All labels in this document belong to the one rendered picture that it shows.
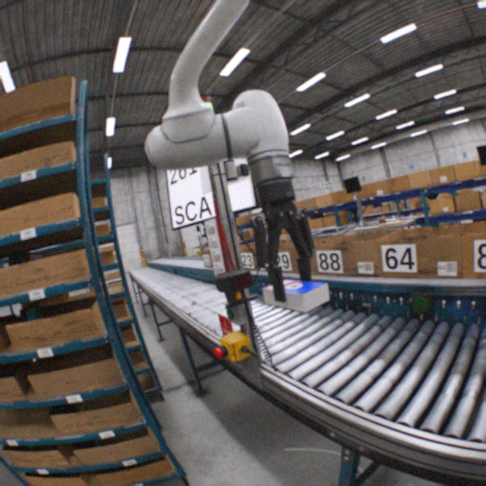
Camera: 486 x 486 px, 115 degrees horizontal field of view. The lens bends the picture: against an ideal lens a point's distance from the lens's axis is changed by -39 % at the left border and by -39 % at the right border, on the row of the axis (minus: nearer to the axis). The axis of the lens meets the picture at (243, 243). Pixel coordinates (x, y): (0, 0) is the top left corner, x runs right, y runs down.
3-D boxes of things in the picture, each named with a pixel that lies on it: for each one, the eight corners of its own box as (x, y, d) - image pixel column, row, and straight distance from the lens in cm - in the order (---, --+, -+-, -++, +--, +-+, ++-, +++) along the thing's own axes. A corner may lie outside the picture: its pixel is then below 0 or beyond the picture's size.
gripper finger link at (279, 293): (281, 267, 48) (278, 267, 48) (286, 301, 50) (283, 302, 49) (271, 267, 51) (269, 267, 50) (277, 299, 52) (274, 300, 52)
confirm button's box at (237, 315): (226, 322, 81) (222, 302, 79) (235, 319, 82) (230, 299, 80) (237, 327, 75) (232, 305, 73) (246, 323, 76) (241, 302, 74)
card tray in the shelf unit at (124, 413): (60, 433, 122) (48, 416, 117) (67, 399, 145) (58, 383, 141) (141, 420, 110) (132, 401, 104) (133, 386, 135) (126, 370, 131)
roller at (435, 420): (410, 443, 61) (416, 431, 57) (467, 333, 101) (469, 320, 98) (428, 449, 61) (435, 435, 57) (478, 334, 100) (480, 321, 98)
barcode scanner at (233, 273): (240, 312, 62) (228, 272, 61) (221, 310, 73) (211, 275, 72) (261, 304, 65) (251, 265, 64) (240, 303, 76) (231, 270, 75)
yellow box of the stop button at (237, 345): (219, 357, 84) (214, 338, 81) (241, 348, 87) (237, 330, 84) (241, 374, 72) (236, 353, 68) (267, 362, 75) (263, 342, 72)
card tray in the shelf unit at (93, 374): (37, 398, 111) (26, 375, 107) (48, 368, 137) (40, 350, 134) (124, 380, 100) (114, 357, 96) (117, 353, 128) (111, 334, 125)
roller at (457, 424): (434, 450, 61) (440, 437, 57) (481, 334, 100) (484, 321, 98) (452, 454, 61) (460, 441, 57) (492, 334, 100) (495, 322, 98)
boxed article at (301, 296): (305, 312, 47) (303, 294, 46) (264, 303, 57) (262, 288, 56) (329, 300, 51) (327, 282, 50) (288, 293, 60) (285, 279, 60)
